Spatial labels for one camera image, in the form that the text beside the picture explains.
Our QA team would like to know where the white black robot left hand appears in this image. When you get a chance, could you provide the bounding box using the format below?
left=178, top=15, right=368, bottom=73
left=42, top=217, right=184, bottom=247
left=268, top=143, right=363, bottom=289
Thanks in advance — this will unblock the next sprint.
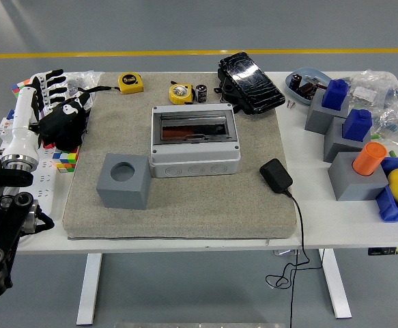
left=1, top=68, right=88, bottom=162

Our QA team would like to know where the clear hinged box lid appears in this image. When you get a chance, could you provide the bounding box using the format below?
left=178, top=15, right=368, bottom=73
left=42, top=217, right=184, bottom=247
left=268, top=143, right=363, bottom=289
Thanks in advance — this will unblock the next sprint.
left=152, top=109, right=238, bottom=144

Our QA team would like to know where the grey plastic junction box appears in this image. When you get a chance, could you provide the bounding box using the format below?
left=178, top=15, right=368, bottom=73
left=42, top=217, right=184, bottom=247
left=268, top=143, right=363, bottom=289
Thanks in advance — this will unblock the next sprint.
left=150, top=103, right=242, bottom=179

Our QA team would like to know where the blue square battery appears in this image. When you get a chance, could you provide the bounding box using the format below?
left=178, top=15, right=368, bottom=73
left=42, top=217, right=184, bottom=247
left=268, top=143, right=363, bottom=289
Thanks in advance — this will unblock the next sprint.
left=341, top=109, right=373, bottom=142
left=322, top=79, right=350, bottom=112

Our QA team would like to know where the white circuit breaker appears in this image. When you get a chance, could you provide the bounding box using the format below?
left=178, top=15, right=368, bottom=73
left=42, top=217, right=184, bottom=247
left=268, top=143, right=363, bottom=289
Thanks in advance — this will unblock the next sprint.
left=0, top=109, right=19, bottom=145

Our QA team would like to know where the multicolour puzzle cube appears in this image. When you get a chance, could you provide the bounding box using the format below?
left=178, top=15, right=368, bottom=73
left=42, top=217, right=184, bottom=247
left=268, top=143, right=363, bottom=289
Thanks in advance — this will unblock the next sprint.
left=52, top=146, right=81, bottom=174
left=10, top=79, right=33, bottom=96

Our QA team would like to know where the black cloth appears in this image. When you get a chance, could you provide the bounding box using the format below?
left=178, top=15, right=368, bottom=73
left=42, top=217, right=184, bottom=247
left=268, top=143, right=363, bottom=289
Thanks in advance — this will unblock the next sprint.
left=35, top=98, right=88, bottom=152

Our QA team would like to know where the white power strip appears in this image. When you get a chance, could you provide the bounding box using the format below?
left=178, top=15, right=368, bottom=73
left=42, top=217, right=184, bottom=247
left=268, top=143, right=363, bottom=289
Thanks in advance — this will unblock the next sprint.
left=14, top=146, right=59, bottom=217

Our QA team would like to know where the clear crumpled plastic bag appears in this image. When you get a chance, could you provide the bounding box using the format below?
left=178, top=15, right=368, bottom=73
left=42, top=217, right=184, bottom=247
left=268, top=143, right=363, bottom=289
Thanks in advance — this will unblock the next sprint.
left=63, top=70, right=102, bottom=104

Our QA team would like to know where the grey cube holder round hole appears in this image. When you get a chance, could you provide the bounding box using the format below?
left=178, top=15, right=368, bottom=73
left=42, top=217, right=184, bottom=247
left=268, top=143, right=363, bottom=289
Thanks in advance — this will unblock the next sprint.
left=327, top=151, right=389, bottom=202
left=96, top=152, right=152, bottom=210

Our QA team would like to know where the yellow tape measure chrome face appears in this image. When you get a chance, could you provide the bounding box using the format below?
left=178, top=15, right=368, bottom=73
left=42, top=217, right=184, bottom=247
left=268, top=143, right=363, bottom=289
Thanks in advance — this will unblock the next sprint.
left=168, top=83, right=195, bottom=105

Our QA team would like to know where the black cylinder capacitor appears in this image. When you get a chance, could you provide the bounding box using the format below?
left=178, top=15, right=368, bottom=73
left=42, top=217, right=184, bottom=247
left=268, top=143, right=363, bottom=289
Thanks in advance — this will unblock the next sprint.
left=195, top=83, right=209, bottom=104

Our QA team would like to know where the white table leg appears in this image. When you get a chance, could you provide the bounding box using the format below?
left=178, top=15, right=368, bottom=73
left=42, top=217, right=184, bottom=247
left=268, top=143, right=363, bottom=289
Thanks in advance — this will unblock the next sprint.
left=76, top=253, right=103, bottom=326
left=321, top=248, right=352, bottom=320

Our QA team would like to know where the grey-brown table mat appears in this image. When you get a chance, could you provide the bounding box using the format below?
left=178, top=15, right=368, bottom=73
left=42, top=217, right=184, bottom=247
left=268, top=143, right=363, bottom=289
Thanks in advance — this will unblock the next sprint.
left=62, top=71, right=297, bottom=241

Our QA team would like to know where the glossy black cracked case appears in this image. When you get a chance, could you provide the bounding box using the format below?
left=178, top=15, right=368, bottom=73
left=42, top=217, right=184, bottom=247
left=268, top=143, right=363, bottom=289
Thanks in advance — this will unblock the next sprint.
left=217, top=51, right=287, bottom=115

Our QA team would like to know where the black power adapter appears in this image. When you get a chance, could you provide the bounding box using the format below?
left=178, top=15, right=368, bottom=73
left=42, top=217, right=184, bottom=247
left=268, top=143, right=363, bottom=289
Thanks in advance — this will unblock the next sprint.
left=259, top=158, right=294, bottom=195

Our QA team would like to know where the brown component in dish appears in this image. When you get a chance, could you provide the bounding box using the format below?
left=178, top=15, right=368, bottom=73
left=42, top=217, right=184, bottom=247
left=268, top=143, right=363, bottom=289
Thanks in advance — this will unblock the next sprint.
left=296, top=81, right=319, bottom=100

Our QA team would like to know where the blue-grey oval dish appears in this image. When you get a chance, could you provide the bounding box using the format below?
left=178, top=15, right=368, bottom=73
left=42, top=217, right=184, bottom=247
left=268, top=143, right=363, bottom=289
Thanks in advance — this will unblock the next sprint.
left=285, top=66, right=333, bottom=106

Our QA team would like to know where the grey cube holder square hole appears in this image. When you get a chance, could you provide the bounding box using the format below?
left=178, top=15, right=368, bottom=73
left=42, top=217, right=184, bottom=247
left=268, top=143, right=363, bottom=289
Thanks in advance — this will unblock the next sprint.
left=323, top=116, right=372, bottom=163
left=304, top=87, right=350, bottom=135

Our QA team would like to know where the clear bag of small parts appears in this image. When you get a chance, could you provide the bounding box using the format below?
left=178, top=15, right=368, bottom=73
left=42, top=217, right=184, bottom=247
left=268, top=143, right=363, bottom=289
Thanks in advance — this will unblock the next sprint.
left=371, top=101, right=398, bottom=151
left=347, top=69, right=398, bottom=113

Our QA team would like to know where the blue plastic bin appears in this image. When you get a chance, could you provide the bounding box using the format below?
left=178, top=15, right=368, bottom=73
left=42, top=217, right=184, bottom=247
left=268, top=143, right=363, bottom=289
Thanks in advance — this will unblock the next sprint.
left=375, top=156, right=398, bottom=223

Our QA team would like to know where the black table control panel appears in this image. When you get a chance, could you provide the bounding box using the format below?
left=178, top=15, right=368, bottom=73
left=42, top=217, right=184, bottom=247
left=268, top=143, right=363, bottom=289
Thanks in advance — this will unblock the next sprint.
left=367, top=246, right=398, bottom=257

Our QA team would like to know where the yellow tape measure black strap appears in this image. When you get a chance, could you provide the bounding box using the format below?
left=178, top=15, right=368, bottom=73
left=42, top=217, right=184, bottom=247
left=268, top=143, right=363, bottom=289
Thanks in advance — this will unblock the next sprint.
left=77, top=72, right=145, bottom=96

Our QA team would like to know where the black adapter cord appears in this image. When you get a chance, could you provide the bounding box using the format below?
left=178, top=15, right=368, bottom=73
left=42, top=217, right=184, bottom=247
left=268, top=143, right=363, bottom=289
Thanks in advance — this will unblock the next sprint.
left=265, top=189, right=323, bottom=328

